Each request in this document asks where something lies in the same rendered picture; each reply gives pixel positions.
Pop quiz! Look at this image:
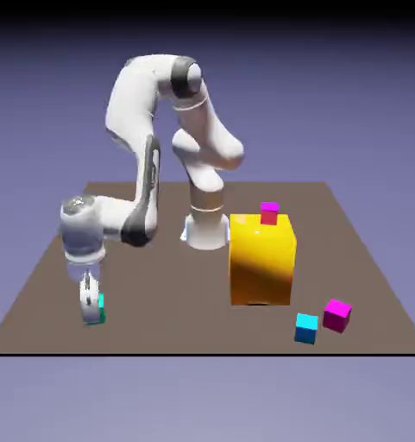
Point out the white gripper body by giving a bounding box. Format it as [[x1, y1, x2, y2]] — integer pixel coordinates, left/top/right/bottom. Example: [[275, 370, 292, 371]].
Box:
[[78, 268, 101, 325]]

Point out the small green cube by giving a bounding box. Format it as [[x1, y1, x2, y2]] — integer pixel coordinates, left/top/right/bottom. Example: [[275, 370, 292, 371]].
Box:
[[85, 293, 107, 325]]

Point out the small pink cube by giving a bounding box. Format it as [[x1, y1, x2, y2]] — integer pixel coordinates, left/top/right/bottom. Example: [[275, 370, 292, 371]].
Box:
[[260, 202, 280, 226]]

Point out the small cyan cube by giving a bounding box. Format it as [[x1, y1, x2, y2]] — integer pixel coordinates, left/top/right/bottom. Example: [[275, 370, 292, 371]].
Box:
[[293, 313, 319, 345]]

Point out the small magenta cube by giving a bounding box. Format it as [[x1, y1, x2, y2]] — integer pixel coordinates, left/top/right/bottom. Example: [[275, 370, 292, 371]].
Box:
[[322, 298, 353, 334]]

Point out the large yellow box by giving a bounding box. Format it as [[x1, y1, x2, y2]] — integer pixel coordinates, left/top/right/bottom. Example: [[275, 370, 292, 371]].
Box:
[[229, 212, 298, 307]]

